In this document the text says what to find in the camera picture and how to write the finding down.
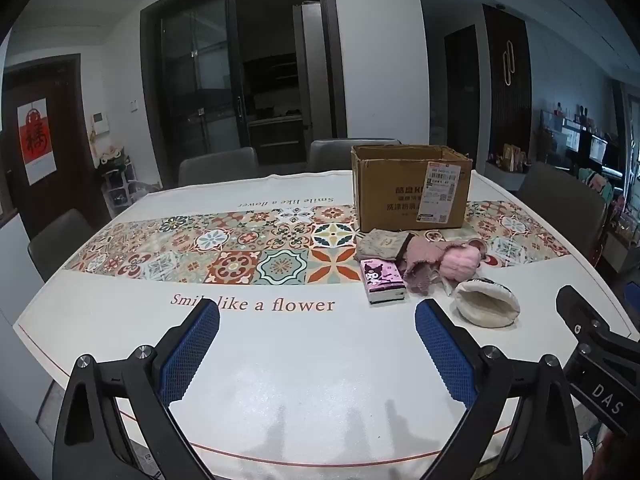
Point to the gold loop wall decoration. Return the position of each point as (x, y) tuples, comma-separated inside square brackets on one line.
[(508, 62)]

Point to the dusty pink knit cloth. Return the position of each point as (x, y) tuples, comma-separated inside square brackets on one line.
[(420, 265)]

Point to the dark media cabinet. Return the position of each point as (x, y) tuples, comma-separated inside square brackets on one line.
[(590, 145)]

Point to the light pink plush ball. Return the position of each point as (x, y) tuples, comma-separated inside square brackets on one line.
[(460, 262)]

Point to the brown cardboard box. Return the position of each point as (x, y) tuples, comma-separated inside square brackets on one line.
[(390, 195)]

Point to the white low bench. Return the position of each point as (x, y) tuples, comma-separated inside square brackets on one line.
[(500, 180)]

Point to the grey dining chair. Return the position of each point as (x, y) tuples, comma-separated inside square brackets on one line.
[(330, 155), (220, 165), (55, 245), (565, 200)]

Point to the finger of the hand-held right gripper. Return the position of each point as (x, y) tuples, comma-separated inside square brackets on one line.
[(575, 305)]

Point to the dark framed glass sliding door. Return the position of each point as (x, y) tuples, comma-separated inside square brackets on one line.
[(200, 75)]

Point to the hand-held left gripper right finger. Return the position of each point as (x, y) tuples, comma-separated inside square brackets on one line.
[(445, 355)]

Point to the white floral tile tablecloth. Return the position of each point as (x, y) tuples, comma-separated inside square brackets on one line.
[(300, 350)]

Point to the colourful clothing pile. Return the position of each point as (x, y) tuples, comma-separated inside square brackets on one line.
[(602, 192)]

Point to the dark wooden door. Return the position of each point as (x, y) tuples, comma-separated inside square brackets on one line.
[(462, 95)]

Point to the white pouch with black pattern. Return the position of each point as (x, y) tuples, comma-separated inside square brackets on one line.
[(487, 305)]

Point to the white shoe rack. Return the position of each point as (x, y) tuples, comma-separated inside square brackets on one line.
[(117, 185)]

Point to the red and white door poster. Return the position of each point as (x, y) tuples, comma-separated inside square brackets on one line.
[(37, 140)]

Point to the white wall intercom panel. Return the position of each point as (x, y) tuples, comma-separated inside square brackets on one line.
[(100, 123)]

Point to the pink cartoon tissue pack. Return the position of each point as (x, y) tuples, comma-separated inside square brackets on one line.
[(382, 280)]

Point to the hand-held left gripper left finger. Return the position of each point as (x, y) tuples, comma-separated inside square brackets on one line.
[(192, 350)]

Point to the brown wooden door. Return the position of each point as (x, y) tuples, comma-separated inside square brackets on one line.
[(70, 160)]

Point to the beige cloth with dark cuff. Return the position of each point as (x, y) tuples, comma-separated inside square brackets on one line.
[(382, 245)]

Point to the gold decor items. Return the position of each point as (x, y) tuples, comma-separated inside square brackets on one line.
[(515, 157)]

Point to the grey refrigerator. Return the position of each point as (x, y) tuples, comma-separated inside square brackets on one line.
[(312, 70)]

